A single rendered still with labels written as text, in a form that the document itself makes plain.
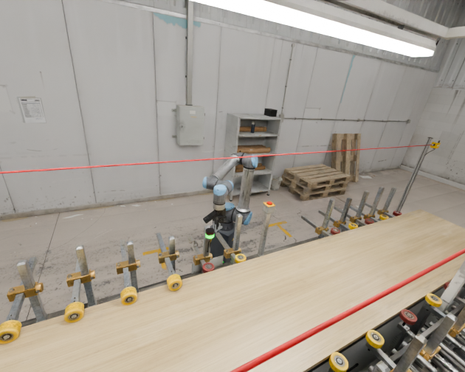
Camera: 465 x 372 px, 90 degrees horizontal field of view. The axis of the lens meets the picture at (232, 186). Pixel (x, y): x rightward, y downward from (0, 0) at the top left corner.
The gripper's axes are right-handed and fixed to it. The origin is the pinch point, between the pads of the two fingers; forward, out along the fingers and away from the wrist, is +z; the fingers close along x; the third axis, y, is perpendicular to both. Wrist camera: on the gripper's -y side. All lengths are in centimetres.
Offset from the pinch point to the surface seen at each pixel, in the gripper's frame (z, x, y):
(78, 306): 2, -31, -86
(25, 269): -10, -9, -108
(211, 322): 10, -60, -27
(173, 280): 3, -33, -40
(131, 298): 5, -33, -63
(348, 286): 12, -73, 65
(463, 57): -206, 205, 769
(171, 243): -5.8, -9.4, -35.0
